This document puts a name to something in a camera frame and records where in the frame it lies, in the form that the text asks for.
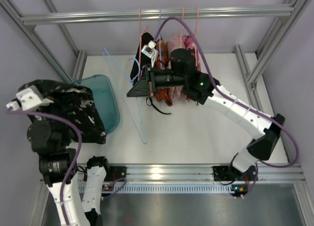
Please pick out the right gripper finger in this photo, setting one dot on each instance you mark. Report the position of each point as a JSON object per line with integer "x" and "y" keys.
{"x": 138, "y": 92}
{"x": 142, "y": 82}

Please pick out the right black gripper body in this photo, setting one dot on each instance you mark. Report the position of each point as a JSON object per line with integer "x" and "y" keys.
{"x": 149, "y": 79}

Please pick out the plain black trousers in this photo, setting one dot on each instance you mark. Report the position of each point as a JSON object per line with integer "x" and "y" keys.
{"x": 146, "y": 38}

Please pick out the black white patterned trousers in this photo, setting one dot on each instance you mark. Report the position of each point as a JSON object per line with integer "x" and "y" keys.
{"x": 74, "y": 103}

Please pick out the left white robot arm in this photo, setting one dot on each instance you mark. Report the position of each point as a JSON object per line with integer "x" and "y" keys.
{"x": 57, "y": 142}

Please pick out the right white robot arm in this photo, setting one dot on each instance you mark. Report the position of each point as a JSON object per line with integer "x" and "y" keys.
{"x": 264, "y": 129}

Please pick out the orange camouflage trousers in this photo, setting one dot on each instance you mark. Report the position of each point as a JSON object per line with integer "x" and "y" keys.
{"x": 162, "y": 63}

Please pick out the light pink trousers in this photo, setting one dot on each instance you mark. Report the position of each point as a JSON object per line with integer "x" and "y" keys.
{"x": 175, "y": 42}

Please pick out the pink camouflage trousers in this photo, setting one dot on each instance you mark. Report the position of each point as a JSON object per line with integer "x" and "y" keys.
{"x": 193, "y": 50}

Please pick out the teal plastic bin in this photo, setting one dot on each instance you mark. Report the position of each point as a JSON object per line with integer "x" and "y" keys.
{"x": 105, "y": 100}

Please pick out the left aluminium floor extrusion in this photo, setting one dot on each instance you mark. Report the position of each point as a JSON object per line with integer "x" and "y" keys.
{"x": 80, "y": 65}

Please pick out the aluminium floor extrusion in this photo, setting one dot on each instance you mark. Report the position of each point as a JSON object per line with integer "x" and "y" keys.
{"x": 257, "y": 93}
{"x": 80, "y": 65}

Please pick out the right aluminium floor extrusion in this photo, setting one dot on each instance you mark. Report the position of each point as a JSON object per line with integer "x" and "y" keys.
{"x": 257, "y": 93}

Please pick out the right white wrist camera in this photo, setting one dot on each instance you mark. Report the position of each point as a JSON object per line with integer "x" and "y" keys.
{"x": 150, "y": 51}

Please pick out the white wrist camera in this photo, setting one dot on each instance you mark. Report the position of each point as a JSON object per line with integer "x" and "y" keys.
{"x": 28, "y": 99}
{"x": 150, "y": 51}

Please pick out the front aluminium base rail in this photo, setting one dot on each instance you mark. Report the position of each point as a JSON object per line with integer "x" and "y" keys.
{"x": 192, "y": 178}

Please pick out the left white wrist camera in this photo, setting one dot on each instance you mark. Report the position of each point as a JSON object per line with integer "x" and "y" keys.
{"x": 28, "y": 99}

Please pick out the aluminium hanging rail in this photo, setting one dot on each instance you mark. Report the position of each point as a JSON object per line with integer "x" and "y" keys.
{"x": 156, "y": 14}

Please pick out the left aluminium frame beam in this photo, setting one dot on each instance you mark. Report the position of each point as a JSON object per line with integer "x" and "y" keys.
{"x": 13, "y": 12}

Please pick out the aluminium frame beam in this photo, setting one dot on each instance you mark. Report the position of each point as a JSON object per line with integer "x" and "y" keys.
{"x": 13, "y": 12}
{"x": 277, "y": 33}

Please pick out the right aluminium frame beam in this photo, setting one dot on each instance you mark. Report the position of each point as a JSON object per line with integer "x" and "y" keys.
{"x": 277, "y": 33}

